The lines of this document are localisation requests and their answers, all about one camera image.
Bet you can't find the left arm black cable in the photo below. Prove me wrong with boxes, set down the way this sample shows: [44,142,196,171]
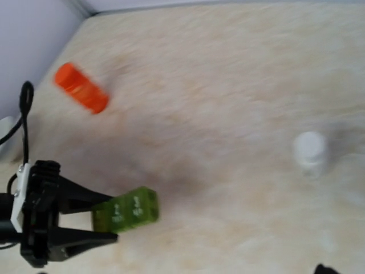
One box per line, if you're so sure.
[0,80,35,166]

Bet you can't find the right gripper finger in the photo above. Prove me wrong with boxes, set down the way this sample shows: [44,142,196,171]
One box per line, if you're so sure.
[314,264,339,274]

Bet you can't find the small white pill bottle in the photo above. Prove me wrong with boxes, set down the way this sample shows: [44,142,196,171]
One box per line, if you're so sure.
[293,131,328,178]

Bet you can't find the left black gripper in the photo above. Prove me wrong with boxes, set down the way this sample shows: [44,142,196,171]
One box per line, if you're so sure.
[1,160,118,268]

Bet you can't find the green weekly pill organizer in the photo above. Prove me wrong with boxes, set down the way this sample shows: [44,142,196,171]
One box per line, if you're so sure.
[91,187,160,233]

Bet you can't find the orange pill bottle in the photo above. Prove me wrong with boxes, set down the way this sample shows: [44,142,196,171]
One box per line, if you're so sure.
[54,62,110,114]

